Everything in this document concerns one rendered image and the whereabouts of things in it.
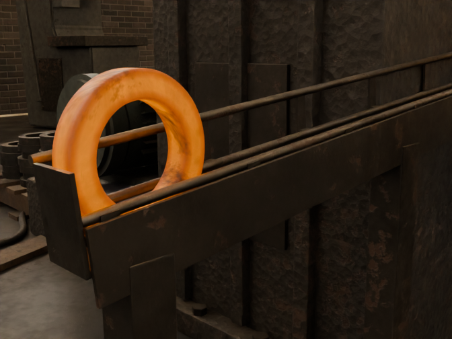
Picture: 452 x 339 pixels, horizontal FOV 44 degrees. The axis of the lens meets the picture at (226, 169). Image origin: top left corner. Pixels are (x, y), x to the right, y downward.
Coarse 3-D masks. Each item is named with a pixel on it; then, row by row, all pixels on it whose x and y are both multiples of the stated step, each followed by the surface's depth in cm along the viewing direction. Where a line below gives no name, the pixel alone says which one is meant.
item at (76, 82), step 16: (80, 80) 198; (64, 96) 207; (128, 112) 196; (144, 112) 198; (112, 128) 190; (128, 128) 197; (128, 144) 198; (144, 144) 201; (96, 160) 197; (112, 160) 195; (128, 160) 203; (144, 160) 209; (112, 176) 220; (128, 176) 213; (144, 176) 213; (32, 192) 228; (32, 208) 231; (32, 224) 233
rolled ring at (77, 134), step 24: (120, 72) 56; (144, 72) 58; (96, 96) 54; (120, 96) 56; (144, 96) 58; (168, 96) 60; (72, 120) 53; (96, 120) 54; (168, 120) 63; (192, 120) 64; (72, 144) 53; (96, 144) 54; (168, 144) 65; (192, 144) 64; (72, 168) 53; (96, 168) 55; (168, 168) 65; (192, 168) 65; (96, 192) 55
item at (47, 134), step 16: (16, 144) 285; (32, 144) 255; (48, 144) 235; (0, 160) 278; (16, 160) 274; (0, 176) 284; (16, 176) 275; (32, 176) 257; (0, 192) 281; (16, 192) 254; (16, 208) 268
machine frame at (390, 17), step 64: (192, 0) 138; (256, 0) 124; (320, 0) 111; (384, 0) 102; (448, 0) 119; (192, 64) 142; (256, 64) 125; (320, 64) 114; (384, 64) 105; (448, 64) 124; (256, 128) 128; (448, 192) 134; (256, 256) 136; (320, 256) 122; (448, 256) 139; (192, 320) 149; (256, 320) 140; (320, 320) 125; (448, 320) 145
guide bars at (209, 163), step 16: (400, 64) 107; (416, 64) 111; (336, 80) 93; (352, 80) 96; (368, 80) 101; (272, 96) 82; (288, 96) 84; (304, 96) 88; (368, 96) 102; (416, 96) 108; (208, 112) 74; (224, 112) 75; (304, 112) 88; (368, 112) 97; (144, 128) 67; (160, 128) 68; (208, 128) 74; (304, 128) 89; (320, 128) 88; (112, 144) 64; (208, 144) 75; (272, 144) 80; (32, 160) 57; (48, 160) 59; (208, 160) 75; (224, 160) 74; (128, 192) 64; (144, 192) 66
